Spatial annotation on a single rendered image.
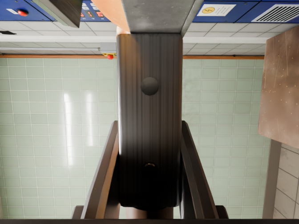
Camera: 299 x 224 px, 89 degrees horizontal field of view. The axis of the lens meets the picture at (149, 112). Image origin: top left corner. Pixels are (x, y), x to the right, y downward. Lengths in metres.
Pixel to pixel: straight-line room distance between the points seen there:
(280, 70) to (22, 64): 1.80
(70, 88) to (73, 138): 0.44
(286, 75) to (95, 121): 1.31
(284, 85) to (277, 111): 0.13
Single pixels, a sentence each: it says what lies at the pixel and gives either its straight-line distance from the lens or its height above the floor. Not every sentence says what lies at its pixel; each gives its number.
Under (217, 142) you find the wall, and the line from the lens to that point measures 1.54.
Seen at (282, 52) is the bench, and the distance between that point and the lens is 0.99.
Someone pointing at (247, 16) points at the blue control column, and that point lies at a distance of 0.77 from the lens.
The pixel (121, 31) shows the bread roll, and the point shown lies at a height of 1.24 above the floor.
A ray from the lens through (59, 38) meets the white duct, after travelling 1.08.
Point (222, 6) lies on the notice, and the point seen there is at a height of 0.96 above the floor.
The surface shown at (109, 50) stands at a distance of 1.05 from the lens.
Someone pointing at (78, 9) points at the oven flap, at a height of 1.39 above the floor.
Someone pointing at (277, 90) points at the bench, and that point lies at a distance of 0.98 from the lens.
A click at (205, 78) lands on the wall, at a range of 1.43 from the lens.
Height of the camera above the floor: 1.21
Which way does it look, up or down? level
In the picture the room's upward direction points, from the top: 90 degrees counter-clockwise
